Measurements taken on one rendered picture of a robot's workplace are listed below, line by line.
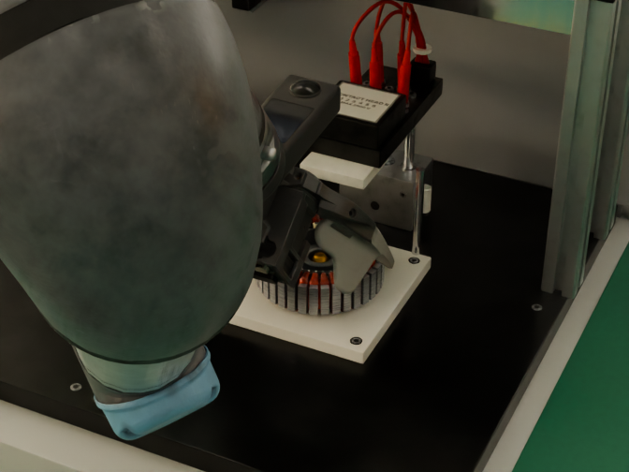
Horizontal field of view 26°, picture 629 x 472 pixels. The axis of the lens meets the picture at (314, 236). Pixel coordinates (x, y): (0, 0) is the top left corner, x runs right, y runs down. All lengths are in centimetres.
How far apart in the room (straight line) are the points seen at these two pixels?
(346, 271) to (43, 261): 61
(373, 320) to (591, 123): 24
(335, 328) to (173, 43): 70
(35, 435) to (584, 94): 51
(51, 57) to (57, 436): 68
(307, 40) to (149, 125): 94
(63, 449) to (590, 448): 41
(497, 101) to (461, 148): 7
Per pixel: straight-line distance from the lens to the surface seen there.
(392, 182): 125
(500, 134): 134
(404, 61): 120
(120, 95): 45
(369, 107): 117
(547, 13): 110
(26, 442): 110
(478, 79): 132
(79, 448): 109
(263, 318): 115
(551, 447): 109
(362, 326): 114
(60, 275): 48
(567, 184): 116
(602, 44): 108
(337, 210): 104
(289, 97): 106
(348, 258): 107
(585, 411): 113
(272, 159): 93
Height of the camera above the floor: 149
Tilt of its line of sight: 34 degrees down
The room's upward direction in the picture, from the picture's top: straight up
